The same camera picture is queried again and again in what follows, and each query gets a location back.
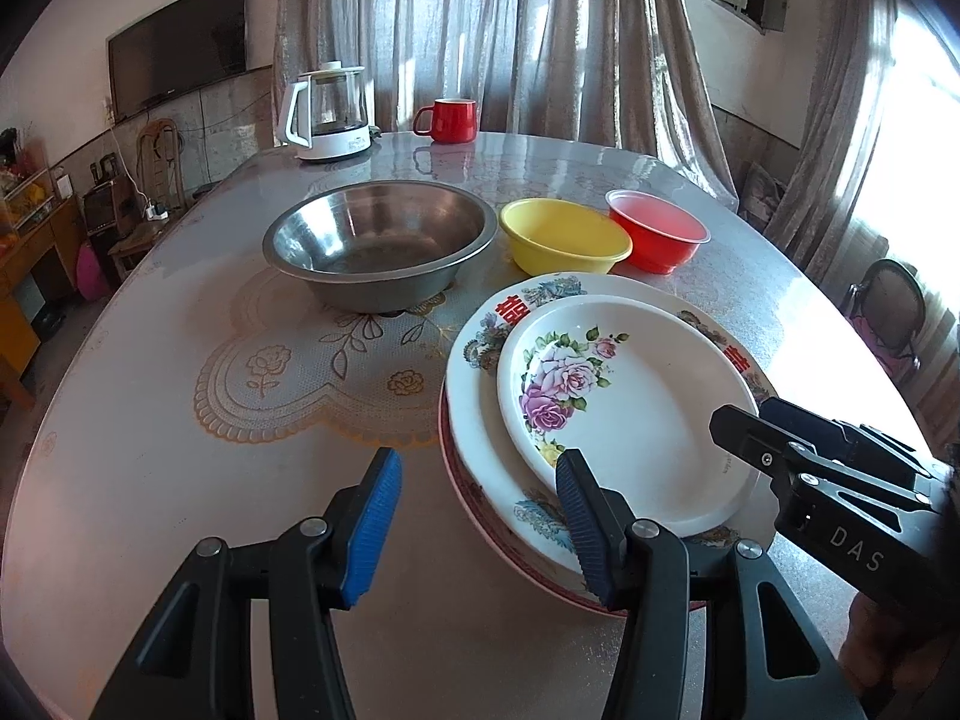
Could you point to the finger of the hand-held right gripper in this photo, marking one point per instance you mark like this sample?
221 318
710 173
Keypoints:
802 420
750 439

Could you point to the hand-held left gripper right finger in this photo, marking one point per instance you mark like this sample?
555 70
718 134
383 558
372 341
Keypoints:
581 525

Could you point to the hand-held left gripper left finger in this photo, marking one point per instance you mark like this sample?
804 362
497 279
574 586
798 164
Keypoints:
371 532

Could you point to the large purple floral rim plate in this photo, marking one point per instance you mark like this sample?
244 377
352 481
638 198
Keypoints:
517 556

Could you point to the small white rose plate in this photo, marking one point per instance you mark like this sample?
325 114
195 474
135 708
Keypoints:
637 405

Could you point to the white plate red blue print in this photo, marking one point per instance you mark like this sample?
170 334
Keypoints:
472 397

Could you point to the red plastic bowl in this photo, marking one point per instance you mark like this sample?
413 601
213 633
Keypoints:
660 229

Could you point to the yellow plastic bowl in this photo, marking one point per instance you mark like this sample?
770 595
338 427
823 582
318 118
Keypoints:
562 240

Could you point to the stainless steel bowl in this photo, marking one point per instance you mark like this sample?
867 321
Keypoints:
375 240

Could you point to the person's right hand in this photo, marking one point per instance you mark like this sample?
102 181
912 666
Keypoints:
877 645

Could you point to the pink chair cushion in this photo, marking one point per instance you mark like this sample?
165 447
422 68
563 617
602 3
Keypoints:
881 341

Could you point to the black round-back chair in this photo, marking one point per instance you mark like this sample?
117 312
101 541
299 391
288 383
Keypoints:
892 292

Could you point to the grey patterned bag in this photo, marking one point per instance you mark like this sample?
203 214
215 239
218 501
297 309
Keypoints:
761 195

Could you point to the narrow beige curtain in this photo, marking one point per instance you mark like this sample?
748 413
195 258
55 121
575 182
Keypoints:
840 127

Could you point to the wooden chair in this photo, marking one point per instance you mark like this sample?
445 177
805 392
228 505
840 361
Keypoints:
135 244

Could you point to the pink bag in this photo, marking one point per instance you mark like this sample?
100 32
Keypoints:
94 274

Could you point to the white power strip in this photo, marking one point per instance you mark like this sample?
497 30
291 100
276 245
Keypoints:
155 211

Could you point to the white glass kettle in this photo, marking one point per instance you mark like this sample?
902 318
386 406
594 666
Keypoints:
330 142

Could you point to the red mug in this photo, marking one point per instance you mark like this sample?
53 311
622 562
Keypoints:
450 124

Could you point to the dark speaker box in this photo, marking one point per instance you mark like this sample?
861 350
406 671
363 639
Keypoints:
97 210

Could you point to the orange wooden cabinet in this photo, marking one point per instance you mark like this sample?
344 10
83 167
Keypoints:
30 255

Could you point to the small white box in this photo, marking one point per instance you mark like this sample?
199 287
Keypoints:
63 186

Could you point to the wide beige curtain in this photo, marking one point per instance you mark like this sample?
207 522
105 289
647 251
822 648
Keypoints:
525 30

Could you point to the small wooden shelf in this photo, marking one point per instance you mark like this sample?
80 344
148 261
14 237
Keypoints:
30 202

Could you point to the black flat television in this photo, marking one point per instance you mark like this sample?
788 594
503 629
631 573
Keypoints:
176 45

